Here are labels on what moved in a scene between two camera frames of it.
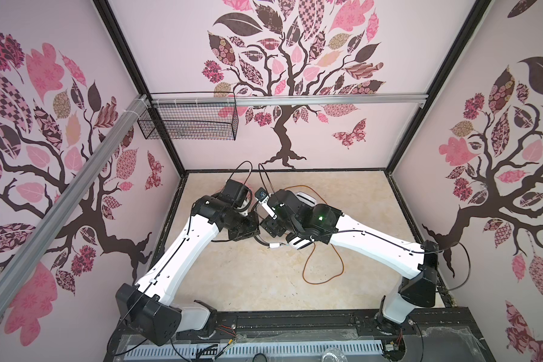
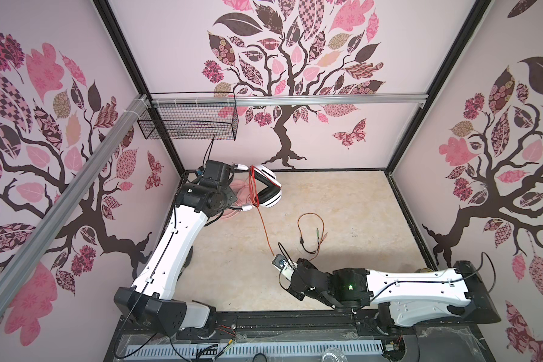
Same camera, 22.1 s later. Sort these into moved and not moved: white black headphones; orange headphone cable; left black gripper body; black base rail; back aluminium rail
Moved: white black headphones; left black gripper body; orange headphone cable
Not moved: black base rail; back aluminium rail
